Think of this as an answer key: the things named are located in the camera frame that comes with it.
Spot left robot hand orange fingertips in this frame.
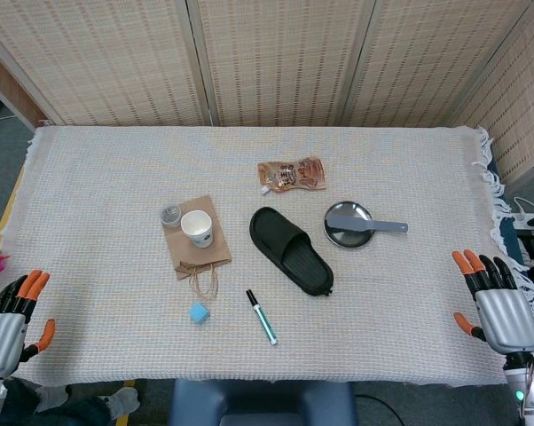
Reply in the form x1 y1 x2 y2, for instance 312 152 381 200
0 269 57 379

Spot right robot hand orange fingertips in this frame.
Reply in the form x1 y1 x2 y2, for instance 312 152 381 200
452 248 534 355

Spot black rubber slipper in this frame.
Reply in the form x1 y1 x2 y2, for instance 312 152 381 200
248 206 336 297

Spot white power strip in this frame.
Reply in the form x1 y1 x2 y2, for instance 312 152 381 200
513 197 534 232

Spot round steel plate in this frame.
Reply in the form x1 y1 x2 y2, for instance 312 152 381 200
323 201 375 249

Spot brown paper bag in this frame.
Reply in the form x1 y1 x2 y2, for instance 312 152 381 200
161 194 233 303

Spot white woven tablecloth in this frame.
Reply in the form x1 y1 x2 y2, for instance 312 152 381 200
0 125 534 386

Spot blue sponge cube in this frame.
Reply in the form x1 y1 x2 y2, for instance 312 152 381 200
187 302 212 326

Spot white paper cup blue flower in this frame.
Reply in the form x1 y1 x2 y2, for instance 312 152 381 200
180 209 216 249

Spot bamboo folding screen panel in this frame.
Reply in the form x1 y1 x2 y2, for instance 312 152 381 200
342 0 532 128
186 0 377 128
0 0 208 127
452 0 534 183

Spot green white marker pen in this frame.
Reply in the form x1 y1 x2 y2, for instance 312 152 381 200
245 288 279 347

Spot orange sauce pouch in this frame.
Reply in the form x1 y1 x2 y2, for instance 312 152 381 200
256 155 327 196

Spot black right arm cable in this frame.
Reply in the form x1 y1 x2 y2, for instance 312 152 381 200
354 393 404 425

